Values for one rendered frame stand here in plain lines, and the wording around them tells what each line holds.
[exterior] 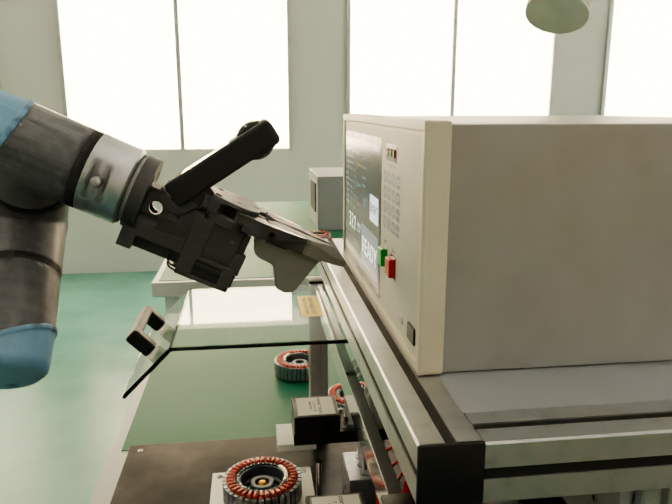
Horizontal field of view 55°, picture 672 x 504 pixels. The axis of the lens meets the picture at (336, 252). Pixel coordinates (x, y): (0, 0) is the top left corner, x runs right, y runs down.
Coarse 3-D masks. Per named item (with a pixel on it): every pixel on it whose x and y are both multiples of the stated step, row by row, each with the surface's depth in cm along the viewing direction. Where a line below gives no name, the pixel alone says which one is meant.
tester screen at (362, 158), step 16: (352, 144) 84; (368, 144) 72; (352, 160) 84; (368, 160) 72; (352, 176) 84; (368, 176) 73; (352, 192) 85; (352, 208) 85; (368, 224) 74; (368, 272) 74
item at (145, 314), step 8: (144, 312) 85; (152, 312) 87; (136, 320) 84; (144, 320) 83; (152, 320) 87; (160, 320) 88; (136, 328) 79; (144, 328) 81; (152, 328) 88; (160, 328) 88; (128, 336) 78; (136, 336) 78; (144, 336) 79; (136, 344) 78; (144, 344) 79; (152, 344) 79; (144, 352) 79
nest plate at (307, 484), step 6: (300, 468) 100; (306, 468) 100; (216, 474) 98; (222, 474) 98; (306, 474) 98; (216, 480) 96; (306, 480) 96; (216, 486) 95; (222, 486) 95; (276, 486) 95; (306, 486) 95; (312, 486) 95; (216, 492) 93; (222, 492) 93; (306, 492) 93; (312, 492) 93; (210, 498) 92; (216, 498) 92; (222, 498) 92
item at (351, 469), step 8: (344, 456) 95; (352, 456) 95; (344, 464) 94; (352, 464) 93; (344, 472) 94; (352, 472) 91; (360, 472) 91; (344, 480) 94; (352, 480) 89; (360, 480) 89; (368, 480) 89; (344, 488) 95; (352, 488) 89; (360, 488) 90; (368, 488) 90; (368, 496) 90
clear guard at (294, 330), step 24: (240, 288) 96; (264, 288) 96; (312, 288) 96; (168, 312) 94; (192, 312) 85; (216, 312) 85; (240, 312) 85; (264, 312) 85; (288, 312) 85; (168, 336) 78; (192, 336) 76; (216, 336) 76; (240, 336) 76; (264, 336) 76; (288, 336) 76; (312, 336) 76; (336, 336) 76; (144, 360) 79
